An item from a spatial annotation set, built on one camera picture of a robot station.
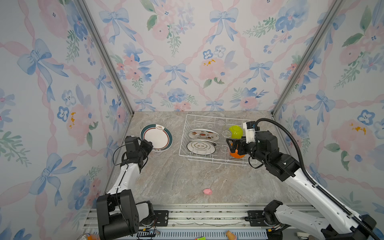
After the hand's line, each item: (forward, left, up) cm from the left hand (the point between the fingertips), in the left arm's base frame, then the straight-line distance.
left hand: (151, 140), depth 87 cm
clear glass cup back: (+17, -43, -3) cm, 46 cm away
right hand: (-7, -44, +13) cm, 47 cm away
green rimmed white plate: (+7, -3, -5) cm, 9 cm away
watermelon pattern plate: (+8, -30, -4) cm, 31 cm away
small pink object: (-25, -32, -13) cm, 42 cm away
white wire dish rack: (+26, -23, -13) cm, 37 cm away
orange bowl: (-18, -43, +16) cm, 49 cm away
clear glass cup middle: (+8, -45, -4) cm, 46 cm away
